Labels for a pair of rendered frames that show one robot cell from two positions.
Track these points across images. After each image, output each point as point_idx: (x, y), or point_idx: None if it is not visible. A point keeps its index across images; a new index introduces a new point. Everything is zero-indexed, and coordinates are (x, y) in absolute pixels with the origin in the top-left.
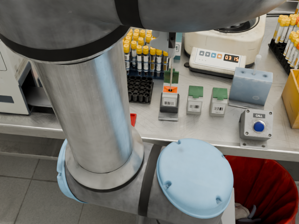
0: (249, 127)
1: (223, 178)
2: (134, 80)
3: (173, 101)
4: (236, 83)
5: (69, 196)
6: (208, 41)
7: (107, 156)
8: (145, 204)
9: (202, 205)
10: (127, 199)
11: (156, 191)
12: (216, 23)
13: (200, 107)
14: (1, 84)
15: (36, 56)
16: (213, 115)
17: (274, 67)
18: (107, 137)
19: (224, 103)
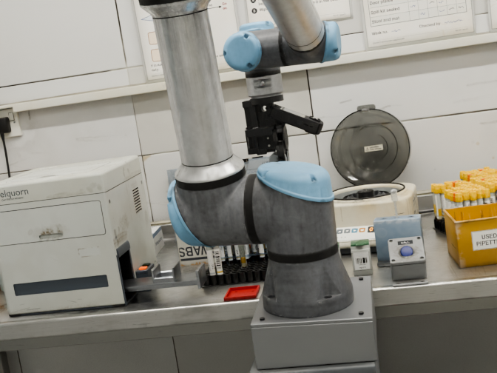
0: (395, 254)
1: (317, 169)
2: (255, 263)
3: None
4: (379, 233)
5: (179, 226)
6: (343, 214)
7: (209, 133)
8: (249, 204)
9: (296, 177)
10: (232, 204)
11: (258, 188)
12: None
13: None
14: (97, 257)
15: (163, 1)
16: (359, 274)
17: (441, 239)
18: (207, 103)
19: (366, 250)
